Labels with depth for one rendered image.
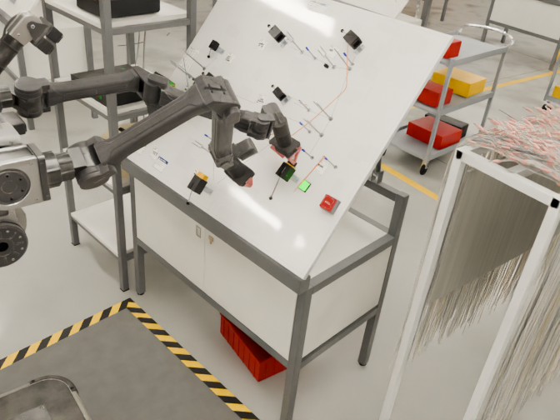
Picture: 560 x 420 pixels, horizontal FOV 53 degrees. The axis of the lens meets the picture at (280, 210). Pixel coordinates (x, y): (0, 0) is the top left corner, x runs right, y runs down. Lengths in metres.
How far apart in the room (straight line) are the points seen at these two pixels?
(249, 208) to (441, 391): 1.38
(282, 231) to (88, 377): 1.26
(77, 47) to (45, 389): 3.27
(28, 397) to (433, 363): 1.91
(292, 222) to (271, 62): 0.74
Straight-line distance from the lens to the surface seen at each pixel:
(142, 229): 2.95
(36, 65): 5.10
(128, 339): 3.04
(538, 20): 8.78
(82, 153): 1.49
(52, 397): 2.54
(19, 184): 1.42
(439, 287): 2.20
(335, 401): 2.82
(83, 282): 3.41
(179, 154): 2.56
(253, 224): 2.20
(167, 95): 1.95
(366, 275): 2.44
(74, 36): 5.14
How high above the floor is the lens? 2.14
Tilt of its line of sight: 32 degrees down
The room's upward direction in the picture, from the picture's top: 6 degrees clockwise
